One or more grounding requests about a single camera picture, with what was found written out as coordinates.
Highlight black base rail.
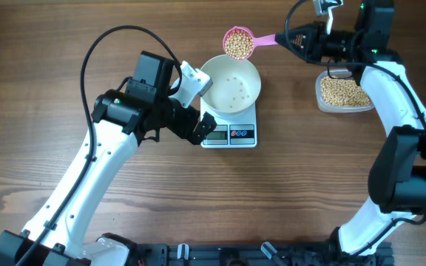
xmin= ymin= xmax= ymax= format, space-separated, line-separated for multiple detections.
xmin=127 ymin=242 xmax=395 ymax=266

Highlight left black cable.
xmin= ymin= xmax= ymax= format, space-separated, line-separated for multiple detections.
xmin=15 ymin=24 xmax=183 ymax=266

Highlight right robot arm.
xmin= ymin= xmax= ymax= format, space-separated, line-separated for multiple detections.
xmin=275 ymin=1 xmax=426 ymax=265

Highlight black cable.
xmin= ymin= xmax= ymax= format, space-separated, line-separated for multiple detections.
xmin=15 ymin=24 xmax=183 ymax=266
xmin=284 ymin=0 xmax=426 ymax=259

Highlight soybeans in container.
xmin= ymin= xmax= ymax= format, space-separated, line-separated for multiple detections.
xmin=320 ymin=76 xmax=371 ymax=107

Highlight right black cable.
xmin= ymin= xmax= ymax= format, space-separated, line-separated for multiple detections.
xmin=284 ymin=0 xmax=426 ymax=259

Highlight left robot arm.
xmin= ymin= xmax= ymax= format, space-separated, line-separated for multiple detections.
xmin=0 ymin=52 xmax=216 ymax=265

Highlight white digital kitchen scale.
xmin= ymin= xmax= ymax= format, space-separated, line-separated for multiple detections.
xmin=200 ymin=100 xmax=258 ymax=149

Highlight white bowl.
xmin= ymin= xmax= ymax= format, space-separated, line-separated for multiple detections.
xmin=200 ymin=55 xmax=262 ymax=120

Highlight pink plastic scoop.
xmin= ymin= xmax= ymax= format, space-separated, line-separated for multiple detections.
xmin=223 ymin=26 xmax=277 ymax=59

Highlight soybeans in scoop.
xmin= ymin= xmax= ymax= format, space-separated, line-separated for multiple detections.
xmin=224 ymin=29 xmax=254 ymax=60

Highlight clear plastic container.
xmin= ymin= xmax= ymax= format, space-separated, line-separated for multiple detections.
xmin=315 ymin=69 xmax=374 ymax=113

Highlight soybeans in bowl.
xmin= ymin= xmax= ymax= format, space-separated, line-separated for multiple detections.
xmin=226 ymin=76 xmax=251 ymax=110

